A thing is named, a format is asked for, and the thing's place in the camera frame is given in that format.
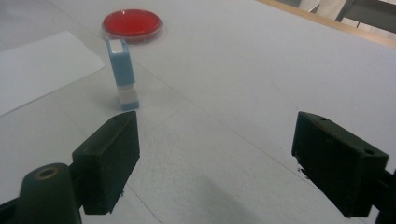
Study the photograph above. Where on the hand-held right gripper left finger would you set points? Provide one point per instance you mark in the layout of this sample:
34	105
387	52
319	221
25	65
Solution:
102	168

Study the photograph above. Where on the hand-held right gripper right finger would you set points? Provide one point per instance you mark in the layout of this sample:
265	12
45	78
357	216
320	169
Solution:
336	168

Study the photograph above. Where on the white stamp cap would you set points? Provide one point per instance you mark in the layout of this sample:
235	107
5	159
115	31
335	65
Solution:
127	97

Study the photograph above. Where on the blue stamp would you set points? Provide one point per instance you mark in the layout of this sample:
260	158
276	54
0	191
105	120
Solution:
121	63

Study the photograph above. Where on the white paper sheet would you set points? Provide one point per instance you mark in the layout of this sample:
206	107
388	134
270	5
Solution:
43	68

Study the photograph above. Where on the red round ink pad dish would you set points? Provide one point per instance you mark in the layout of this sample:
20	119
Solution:
132	24

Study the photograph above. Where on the large white table cover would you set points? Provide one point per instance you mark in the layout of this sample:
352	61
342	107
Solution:
224	87

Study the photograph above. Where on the wooden table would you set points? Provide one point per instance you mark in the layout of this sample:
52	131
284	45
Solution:
336	24

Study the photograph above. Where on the black metal stand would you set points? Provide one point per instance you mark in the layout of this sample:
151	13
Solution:
370	14

